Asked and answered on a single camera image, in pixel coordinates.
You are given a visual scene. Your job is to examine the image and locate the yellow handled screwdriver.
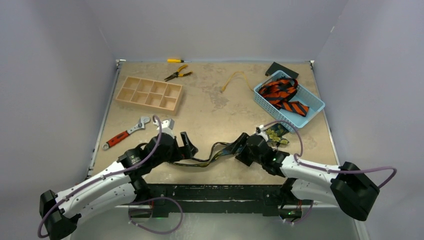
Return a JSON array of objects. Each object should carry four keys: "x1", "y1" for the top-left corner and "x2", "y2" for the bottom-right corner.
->
[{"x1": 167, "y1": 58, "x2": 190, "y2": 63}]

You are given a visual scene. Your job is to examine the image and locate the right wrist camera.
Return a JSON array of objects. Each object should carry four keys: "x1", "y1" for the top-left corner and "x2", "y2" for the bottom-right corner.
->
[{"x1": 254, "y1": 124, "x2": 268, "y2": 141}]

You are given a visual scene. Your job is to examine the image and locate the black base frame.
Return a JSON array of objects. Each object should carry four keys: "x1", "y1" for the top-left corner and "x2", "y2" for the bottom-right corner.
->
[{"x1": 135, "y1": 183, "x2": 300, "y2": 218}]

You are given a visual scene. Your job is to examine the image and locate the light blue plastic basket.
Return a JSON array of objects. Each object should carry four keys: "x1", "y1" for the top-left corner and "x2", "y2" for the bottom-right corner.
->
[{"x1": 253, "y1": 70, "x2": 325, "y2": 132}]

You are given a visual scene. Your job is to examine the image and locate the orange black striped tie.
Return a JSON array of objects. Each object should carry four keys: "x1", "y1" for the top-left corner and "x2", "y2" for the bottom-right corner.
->
[{"x1": 258, "y1": 77, "x2": 310, "y2": 117}]

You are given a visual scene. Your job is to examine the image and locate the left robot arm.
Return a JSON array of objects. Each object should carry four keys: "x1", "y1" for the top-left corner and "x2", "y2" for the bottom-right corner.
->
[{"x1": 37, "y1": 132, "x2": 199, "y2": 240}]

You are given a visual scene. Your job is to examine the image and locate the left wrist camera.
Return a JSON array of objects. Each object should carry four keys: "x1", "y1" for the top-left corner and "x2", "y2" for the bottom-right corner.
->
[{"x1": 153, "y1": 118, "x2": 175, "y2": 138}]

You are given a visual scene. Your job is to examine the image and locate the yellow black pliers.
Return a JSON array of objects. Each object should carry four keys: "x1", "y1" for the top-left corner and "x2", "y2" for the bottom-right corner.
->
[{"x1": 164, "y1": 64, "x2": 193, "y2": 82}]

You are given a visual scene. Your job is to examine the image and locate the black flat box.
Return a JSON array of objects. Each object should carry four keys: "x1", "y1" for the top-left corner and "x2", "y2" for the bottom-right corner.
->
[{"x1": 265, "y1": 62, "x2": 299, "y2": 79}]

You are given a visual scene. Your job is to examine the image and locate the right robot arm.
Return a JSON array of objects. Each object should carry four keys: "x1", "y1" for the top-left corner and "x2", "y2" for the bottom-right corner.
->
[{"x1": 230, "y1": 133, "x2": 380, "y2": 221}]

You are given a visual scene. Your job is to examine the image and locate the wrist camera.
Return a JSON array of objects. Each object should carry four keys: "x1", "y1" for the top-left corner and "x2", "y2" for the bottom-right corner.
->
[
  {"x1": 153, "y1": 118, "x2": 175, "y2": 138},
  {"x1": 254, "y1": 124, "x2": 268, "y2": 141}
]

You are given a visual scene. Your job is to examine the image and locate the blue floral tie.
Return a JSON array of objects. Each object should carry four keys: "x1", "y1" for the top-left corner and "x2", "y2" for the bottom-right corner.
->
[{"x1": 172, "y1": 123, "x2": 290, "y2": 168}]

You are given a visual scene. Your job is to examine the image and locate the yellow cable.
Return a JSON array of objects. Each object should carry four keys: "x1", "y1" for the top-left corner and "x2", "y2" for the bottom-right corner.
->
[{"x1": 221, "y1": 71, "x2": 255, "y2": 93}]

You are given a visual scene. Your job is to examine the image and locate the red handled adjustable wrench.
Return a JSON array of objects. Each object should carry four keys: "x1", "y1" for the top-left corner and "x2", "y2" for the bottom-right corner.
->
[{"x1": 101, "y1": 116, "x2": 151, "y2": 151}]

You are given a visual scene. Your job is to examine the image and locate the wooden compartment tray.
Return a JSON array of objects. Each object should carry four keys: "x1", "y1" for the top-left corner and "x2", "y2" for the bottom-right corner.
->
[{"x1": 115, "y1": 76, "x2": 183, "y2": 116}]

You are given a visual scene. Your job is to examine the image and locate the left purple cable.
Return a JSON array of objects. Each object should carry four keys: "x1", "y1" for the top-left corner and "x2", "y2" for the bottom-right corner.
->
[{"x1": 37, "y1": 114, "x2": 163, "y2": 239}]

